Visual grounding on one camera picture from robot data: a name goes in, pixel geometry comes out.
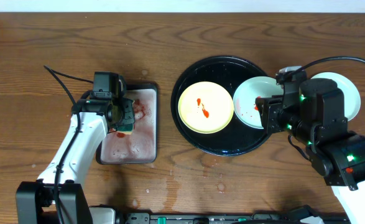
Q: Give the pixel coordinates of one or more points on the yellow plate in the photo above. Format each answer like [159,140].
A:
[205,107]

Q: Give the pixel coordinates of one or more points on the black round serving tray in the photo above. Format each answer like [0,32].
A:
[229,72]

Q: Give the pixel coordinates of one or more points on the mint plate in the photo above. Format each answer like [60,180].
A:
[245,97]
[352,99]

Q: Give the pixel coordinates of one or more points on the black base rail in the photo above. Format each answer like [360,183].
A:
[304,214]

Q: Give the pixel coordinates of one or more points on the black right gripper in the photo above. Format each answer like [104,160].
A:
[262,106]

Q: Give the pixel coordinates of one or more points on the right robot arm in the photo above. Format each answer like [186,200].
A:
[313,113]

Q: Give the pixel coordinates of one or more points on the green and yellow sponge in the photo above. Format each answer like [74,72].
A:
[127,128]

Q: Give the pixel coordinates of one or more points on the black rectangular soapy tray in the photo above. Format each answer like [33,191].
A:
[140,145]

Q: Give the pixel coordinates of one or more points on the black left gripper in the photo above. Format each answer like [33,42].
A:
[127,112]

